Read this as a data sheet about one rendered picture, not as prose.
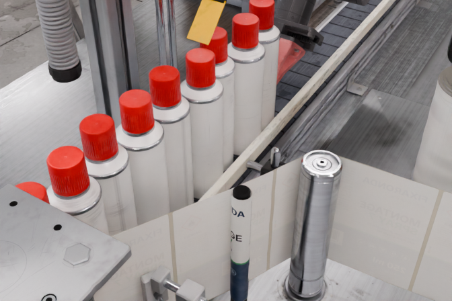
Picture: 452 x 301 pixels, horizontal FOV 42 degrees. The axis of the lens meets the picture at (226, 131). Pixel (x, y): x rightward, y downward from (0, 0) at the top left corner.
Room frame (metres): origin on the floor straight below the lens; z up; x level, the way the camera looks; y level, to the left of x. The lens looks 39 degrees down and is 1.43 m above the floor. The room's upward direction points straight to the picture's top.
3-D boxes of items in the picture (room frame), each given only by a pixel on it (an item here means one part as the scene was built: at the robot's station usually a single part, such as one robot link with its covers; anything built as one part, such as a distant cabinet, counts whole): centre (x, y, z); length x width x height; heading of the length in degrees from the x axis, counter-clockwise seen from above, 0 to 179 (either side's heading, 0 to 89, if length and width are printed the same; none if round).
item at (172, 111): (0.53, 0.07, 0.98); 0.05 x 0.05 x 0.20
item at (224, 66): (0.62, 0.02, 0.98); 0.05 x 0.05 x 0.20
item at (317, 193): (0.41, -0.09, 0.97); 0.05 x 0.05 x 0.19
